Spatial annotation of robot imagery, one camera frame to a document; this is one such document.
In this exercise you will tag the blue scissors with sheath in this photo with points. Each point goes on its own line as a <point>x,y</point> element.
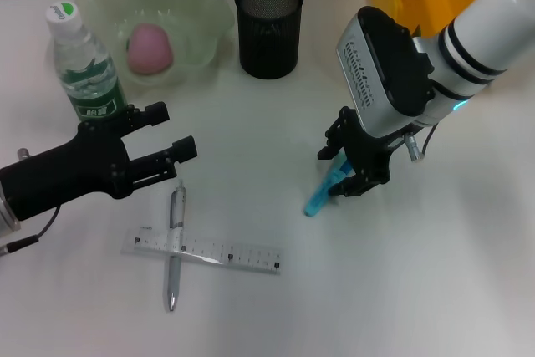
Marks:
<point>317,200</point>

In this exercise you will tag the clear bottle with green label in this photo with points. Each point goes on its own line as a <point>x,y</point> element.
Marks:
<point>88,68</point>

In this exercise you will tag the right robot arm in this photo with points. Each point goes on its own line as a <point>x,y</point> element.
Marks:
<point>493,27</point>

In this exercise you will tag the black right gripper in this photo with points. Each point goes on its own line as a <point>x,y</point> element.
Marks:
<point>370,154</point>

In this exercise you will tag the black mesh pen holder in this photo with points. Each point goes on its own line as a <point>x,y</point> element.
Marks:
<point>267,39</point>

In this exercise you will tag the silver ballpoint pen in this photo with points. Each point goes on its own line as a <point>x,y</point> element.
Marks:
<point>172,282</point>

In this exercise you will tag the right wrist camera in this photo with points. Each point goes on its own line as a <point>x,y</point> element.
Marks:
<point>384,64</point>

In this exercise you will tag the transparent plastic ruler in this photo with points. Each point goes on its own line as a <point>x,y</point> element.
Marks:
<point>234,256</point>

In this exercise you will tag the silver left gripper stud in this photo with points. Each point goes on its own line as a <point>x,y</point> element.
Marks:
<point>23,153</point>

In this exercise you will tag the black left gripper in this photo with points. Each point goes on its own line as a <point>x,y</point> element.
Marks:
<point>71,173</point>

